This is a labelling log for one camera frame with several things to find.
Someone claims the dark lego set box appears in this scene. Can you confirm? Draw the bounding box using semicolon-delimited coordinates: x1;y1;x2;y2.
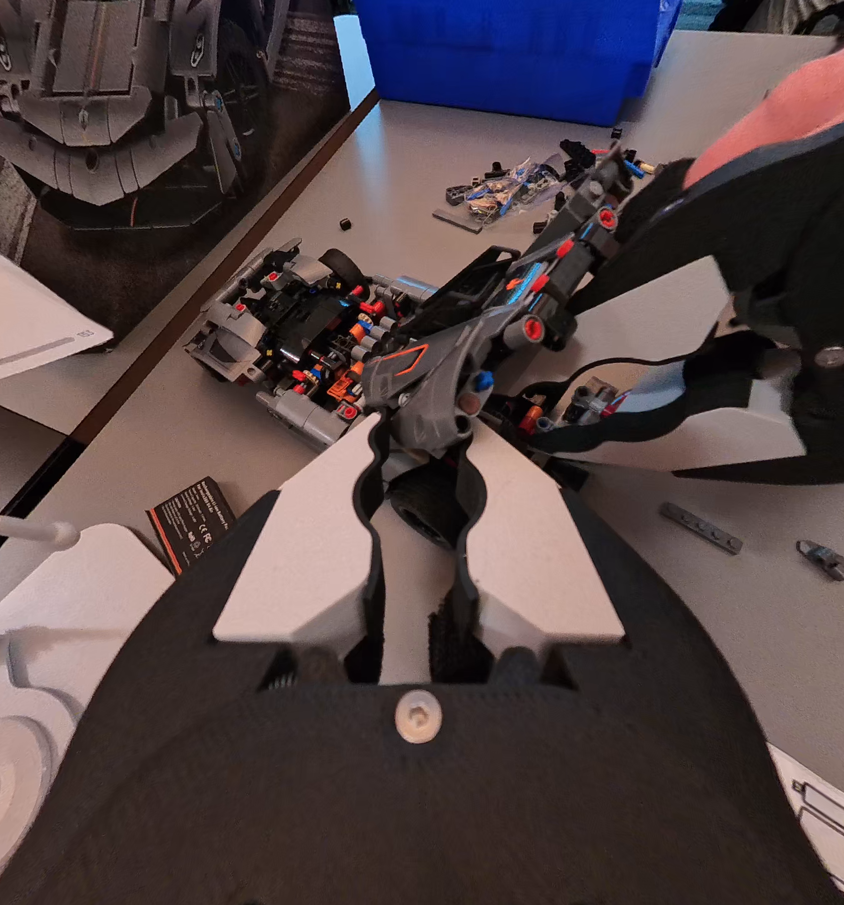
0;0;352;347

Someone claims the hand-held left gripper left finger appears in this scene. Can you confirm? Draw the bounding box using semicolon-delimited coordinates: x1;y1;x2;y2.
213;412;391;683

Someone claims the paper parts template sheet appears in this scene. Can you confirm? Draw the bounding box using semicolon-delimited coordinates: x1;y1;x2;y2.
768;742;844;895

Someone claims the white book stand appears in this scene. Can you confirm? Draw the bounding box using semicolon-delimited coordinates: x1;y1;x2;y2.
0;516;175;885

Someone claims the lego instruction booklet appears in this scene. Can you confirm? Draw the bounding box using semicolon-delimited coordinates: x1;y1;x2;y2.
0;233;115;390

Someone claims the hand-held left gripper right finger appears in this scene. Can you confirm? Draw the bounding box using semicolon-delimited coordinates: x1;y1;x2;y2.
427;424;625;683

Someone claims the person's right hand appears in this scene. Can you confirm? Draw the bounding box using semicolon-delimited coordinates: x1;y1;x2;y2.
683;35;844;190

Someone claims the grey lego car model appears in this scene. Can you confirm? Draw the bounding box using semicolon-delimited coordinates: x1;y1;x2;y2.
185;138;638;552

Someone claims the black battery pack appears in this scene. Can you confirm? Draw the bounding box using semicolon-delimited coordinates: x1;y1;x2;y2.
146;475;242;577

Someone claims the grey curved lego piece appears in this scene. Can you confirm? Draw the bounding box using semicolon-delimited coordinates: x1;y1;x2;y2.
796;539;844;582

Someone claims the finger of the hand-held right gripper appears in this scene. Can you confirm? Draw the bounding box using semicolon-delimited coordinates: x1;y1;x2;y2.
526;331;810;475
508;255;741;398

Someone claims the blue plastic bin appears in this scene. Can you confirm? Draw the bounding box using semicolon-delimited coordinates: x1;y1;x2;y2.
354;0;680;128

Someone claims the long grey lego plate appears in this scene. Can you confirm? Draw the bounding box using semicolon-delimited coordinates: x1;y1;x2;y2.
661;503;743;554

